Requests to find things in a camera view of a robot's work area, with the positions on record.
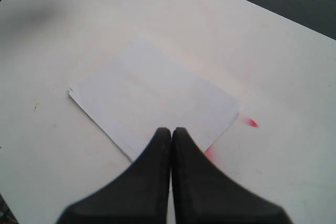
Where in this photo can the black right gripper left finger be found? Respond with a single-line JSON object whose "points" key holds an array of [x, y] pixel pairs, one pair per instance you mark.
{"points": [[139, 195]]}

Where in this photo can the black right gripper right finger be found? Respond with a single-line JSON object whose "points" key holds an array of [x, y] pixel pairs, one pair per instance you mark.
{"points": [[204, 194]]}

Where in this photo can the white paper stack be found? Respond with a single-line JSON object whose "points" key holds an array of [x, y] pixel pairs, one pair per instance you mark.
{"points": [[141, 89]]}

